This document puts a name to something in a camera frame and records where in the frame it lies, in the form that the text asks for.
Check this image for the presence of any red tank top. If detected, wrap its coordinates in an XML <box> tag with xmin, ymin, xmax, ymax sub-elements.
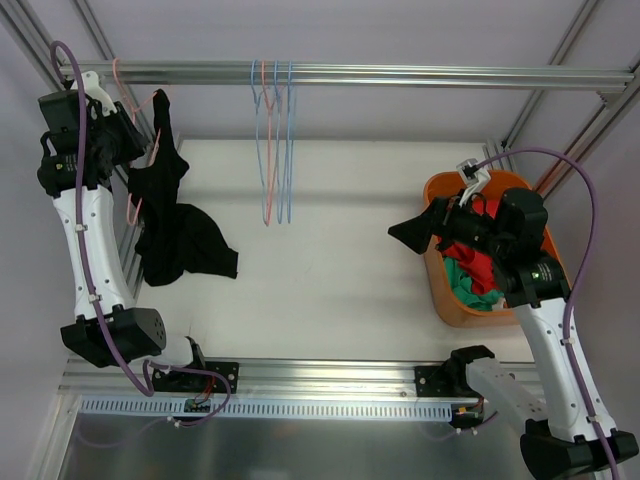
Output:
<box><xmin>439</xmin><ymin>197</ymin><xmax>504</xmax><ymax>296</ymax></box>

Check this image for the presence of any green tank top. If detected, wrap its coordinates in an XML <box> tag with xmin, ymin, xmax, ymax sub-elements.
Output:
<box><xmin>443</xmin><ymin>257</ymin><xmax>506</xmax><ymax>312</ymax></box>

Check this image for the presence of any pink wire hanger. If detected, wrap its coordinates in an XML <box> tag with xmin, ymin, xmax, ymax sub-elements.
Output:
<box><xmin>255</xmin><ymin>60</ymin><xmax>277</xmax><ymax>227</ymax></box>
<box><xmin>112</xmin><ymin>57</ymin><xmax>156</xmax><ymax>226</ymax></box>

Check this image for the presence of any black tank top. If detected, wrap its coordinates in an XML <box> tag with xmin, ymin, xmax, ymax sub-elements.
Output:
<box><xmin>128</xmin><ymin>89</ymin><xmax>239</xmax><ymax>287</ymax></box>

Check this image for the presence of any light blue wire hanger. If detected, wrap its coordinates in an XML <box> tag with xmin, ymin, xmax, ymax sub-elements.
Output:
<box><xmin>283</xmin><ymin>62</ymin><xmax>297</xmax><ymax>224</ymax></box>

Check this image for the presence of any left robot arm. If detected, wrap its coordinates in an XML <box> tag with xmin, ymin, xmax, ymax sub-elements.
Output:
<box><xmin>37</xmin><ymin>87</ymin><xmax>208</xmax><ymax>391</ymax></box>

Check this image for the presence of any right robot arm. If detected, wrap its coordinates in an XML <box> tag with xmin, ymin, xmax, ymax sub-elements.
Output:
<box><xmin>388</xmin><ymin>188</ymin><xmax>639</xmax><ymax>479</ymax></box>

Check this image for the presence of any orange plastic basket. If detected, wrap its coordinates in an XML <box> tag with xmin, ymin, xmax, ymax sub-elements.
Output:
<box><xmin>423</xmin><ymin>171</ymin><xmax>570</xmax><ymax>328</ymax></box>

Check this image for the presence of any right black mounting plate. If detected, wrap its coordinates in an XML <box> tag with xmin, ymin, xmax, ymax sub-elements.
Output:
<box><xmin>413</xmin><ymin>365</ymin><xmax>454</xmax><ymax>398</ymax></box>

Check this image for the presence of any black mounting plate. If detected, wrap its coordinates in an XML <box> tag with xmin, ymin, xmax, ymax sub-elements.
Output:
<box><xmin>151</xmin><ymin>361</ymin><xmax>239</xmax><ymax>395</ymax></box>
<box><xmin>413</xmin><ymin>365</ymin><xmax>454</xmax><ymax>398</ymax></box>

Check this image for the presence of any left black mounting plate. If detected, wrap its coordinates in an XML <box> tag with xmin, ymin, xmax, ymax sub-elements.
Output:
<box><xmin>151</xmin><ymin>361</ymin><xmax>239</xmax><ymax>395</ymax></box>

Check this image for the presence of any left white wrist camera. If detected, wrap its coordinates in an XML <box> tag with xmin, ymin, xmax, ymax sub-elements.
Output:
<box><xmin>63</xmin><ymin>71</ymin><xmax>117</xmax><ymax>120</ymax></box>

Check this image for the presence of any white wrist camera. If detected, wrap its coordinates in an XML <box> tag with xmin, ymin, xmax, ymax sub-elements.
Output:
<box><xmin>456</xmin><ymin>159</ymin><xmax>491</xmax><ymax>207</ymax></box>
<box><xmin>63</xmin><ymin>71</ymin><xmax>117</xmax><ymax>120</ymax></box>

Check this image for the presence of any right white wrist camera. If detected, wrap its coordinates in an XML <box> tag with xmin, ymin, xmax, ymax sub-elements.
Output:
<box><xmin>456</xmin><ymin>159</ymin><xmax>491</xmax><ymax>207</ymax></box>

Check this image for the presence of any aluminium hanging rail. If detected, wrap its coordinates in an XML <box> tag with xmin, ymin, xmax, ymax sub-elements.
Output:
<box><xmin>80</xmin><ymin>60</ymin><xmax>636</xmax><ymax>93</ymax></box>

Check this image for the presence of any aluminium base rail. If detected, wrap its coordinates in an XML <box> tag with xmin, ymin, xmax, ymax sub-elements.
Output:
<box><xmin>57</xmin><ymin>356</ymin><xmax>440</xmax><ymax>401</ymax></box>

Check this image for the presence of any slotted white cable duct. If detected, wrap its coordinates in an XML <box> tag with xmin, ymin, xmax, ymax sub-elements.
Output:
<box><xmin>79</xmin><ymin>395</ymin><xmax>453</xmax><ymax>423</ymax></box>

